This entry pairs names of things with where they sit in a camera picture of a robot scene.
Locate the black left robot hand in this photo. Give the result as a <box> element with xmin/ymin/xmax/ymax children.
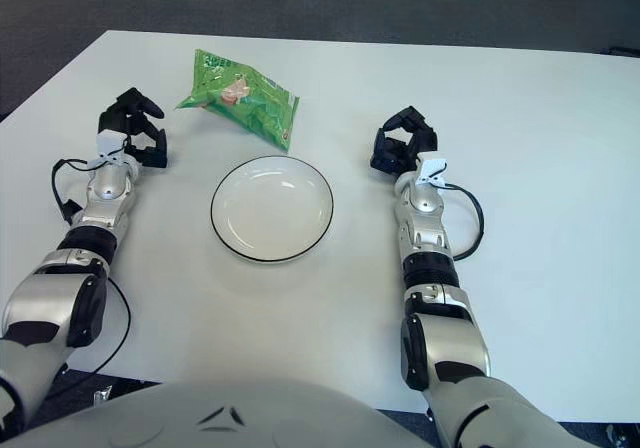
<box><xmin>96</xmin><ymin>86</ymin><xmax>170</xmax><ymax>170</ymax></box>

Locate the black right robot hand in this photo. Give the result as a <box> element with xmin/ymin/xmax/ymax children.
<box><xmin>369</xmin><ymin>105</ymin><xmax>448</xmax><ymax>185</ymax></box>

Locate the green snack bag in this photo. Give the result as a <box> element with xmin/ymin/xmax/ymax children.
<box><xmin>174</xmin><ymin>47</ymin><xmax>301</xmax><ymax>153</ymax></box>

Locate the white plate with black rim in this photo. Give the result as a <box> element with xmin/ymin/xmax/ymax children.
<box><xmin>210</xmin><ymin>155</ymin><xmax>335</xmax><ymax>263</ymax></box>

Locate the grey robot torso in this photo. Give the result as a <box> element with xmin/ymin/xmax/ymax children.
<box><xmin>0</xmin><ymin>377</ymin><xmax>436</xmax><ymax>448</ymax></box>

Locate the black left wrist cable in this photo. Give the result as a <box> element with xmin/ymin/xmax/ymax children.
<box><xmin>51</xmin><ymin>156</ymin><xmax>109</xmax><ymax>224</ymax></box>

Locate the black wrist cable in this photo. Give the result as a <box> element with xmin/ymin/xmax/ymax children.
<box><xmin>51</xmin><ymin>156</ymin><xmax>109</xmax><ymax>224</ymax></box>
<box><xmin>439</xmin><ymin>181</ymin><xmax>485</xmax><ymax>262</ymax></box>

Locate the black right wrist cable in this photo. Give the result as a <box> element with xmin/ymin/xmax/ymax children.
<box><xmin>439</xmin><ymin>181</ymin><xmax>485</xmax><ymax>262</ymax></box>

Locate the black left elbow cable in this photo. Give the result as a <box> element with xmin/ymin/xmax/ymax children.
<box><xmin>47</xmin><ymin>275</ymin><xmax>133</xmax><ymax>399</ymax></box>

